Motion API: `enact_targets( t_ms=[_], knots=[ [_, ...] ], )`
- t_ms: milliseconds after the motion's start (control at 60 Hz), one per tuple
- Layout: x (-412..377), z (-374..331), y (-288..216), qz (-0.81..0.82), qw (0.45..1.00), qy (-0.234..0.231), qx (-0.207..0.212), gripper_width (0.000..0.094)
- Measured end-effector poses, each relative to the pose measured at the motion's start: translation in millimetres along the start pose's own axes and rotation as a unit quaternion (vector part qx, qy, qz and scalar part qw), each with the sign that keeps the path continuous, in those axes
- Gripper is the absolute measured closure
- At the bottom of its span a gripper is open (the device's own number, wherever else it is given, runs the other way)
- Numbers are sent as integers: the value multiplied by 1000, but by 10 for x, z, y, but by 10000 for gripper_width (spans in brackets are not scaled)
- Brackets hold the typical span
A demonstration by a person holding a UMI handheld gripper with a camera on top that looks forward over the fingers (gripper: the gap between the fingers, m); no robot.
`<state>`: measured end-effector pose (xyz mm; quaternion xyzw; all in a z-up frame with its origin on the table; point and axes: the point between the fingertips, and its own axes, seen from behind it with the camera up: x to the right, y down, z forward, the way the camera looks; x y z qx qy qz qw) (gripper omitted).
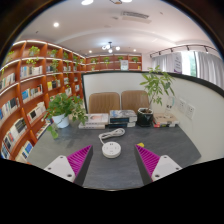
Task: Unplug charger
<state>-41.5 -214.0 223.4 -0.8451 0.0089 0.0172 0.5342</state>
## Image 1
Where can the multi-bulb ceiling lamp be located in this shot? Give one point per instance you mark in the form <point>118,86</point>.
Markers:
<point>110,47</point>

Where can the white wall socket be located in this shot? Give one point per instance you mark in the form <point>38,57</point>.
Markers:
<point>190,111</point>
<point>181,105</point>

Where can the round white power strip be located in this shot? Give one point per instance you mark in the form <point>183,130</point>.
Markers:
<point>111,150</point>

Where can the orange wooden shelf unit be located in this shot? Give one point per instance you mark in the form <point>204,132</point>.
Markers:
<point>20,100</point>

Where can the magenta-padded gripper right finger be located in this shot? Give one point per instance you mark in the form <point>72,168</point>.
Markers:
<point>165,166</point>

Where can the white sheer curtain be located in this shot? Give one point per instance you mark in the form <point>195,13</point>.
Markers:
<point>211,68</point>
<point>162,63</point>

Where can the ceiling air vent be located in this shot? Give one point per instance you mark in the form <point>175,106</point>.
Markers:
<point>135,16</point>

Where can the tan upholstered chair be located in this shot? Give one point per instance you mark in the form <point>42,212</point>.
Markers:
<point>133,100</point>
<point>104,102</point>

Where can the beige book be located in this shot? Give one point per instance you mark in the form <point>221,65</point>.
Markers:
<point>165,118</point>

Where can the white hanging banner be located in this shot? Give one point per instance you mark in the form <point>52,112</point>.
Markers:
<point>178,63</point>

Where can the clear acrylic sign stand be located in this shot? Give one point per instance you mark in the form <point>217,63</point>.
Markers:
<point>170,106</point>

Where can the thick dark blue book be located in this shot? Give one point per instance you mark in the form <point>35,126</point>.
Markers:
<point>122,116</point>

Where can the leafy plant in white pot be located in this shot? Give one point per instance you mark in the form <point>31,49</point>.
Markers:
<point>63,106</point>

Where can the recessed ceiling lights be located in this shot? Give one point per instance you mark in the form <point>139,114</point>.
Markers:
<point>56,24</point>

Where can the black track light rail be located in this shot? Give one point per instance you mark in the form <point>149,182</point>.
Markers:
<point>183,47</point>

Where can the red and black book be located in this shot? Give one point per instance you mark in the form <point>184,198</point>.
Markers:
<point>166,125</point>

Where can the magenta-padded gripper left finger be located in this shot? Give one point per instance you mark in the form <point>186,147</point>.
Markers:
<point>60,166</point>

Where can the white book with picture cover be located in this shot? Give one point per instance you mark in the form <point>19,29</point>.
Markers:
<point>97,118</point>

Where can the thin white book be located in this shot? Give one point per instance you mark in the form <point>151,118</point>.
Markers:
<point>91,126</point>

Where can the small tree in black pot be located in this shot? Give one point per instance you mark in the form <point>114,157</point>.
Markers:
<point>145,118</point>

